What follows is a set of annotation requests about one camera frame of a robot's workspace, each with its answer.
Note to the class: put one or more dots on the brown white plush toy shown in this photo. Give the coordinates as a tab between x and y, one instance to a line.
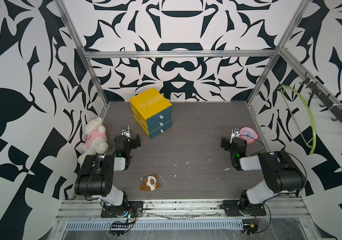
150	183

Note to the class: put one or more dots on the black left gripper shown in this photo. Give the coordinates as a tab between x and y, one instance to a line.
133	143

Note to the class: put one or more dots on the black wall hook rack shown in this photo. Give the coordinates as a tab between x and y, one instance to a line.
328	100

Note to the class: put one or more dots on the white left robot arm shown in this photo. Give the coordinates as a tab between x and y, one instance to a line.
95	179

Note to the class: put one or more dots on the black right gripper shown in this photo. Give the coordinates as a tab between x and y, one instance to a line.
226	141

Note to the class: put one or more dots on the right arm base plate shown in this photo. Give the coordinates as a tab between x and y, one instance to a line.
237	208

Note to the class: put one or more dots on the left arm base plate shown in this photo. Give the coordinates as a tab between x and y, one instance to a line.
130	208

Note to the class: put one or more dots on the pink alarm clock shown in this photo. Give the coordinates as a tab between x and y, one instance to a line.
248	134

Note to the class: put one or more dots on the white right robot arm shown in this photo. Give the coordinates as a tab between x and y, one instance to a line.
281	175

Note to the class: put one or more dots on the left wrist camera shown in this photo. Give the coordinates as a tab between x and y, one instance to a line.
126	131

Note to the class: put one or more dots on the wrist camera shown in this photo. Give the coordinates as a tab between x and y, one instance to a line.
235	133
126	131

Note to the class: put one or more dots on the green toy bow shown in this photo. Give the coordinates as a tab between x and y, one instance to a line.
301	116

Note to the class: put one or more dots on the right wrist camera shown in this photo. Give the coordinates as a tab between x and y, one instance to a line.
235	133

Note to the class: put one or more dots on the teal top drawer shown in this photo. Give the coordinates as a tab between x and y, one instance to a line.
166	112

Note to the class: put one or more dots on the white plush dog pink shirt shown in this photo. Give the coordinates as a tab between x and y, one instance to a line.
96	142

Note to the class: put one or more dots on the yellow drawer cabinet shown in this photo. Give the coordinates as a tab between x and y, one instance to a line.
147	104

